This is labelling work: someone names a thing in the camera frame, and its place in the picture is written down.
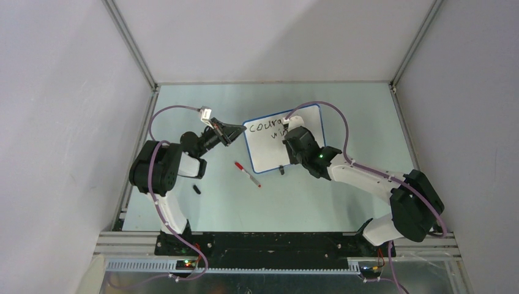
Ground red whiteboard marker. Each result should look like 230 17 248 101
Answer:
234 162 262 188

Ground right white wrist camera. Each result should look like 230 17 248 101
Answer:
282 115 305 131

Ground blue framed whiteboard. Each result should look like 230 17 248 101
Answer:
243 104 326 174

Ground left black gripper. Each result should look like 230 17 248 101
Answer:
196 118 246 157

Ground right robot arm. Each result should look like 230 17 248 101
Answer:
283 126 444 256

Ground aluminium frame rail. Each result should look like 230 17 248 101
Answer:
94 232 461 275

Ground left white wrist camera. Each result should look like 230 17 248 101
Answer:
199 106 212 123

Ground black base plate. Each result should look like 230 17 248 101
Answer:
154 232 396 270

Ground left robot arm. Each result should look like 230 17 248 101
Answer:
129 118 246 255

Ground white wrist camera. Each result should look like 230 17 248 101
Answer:
199 106 212 123
282 115 305 131

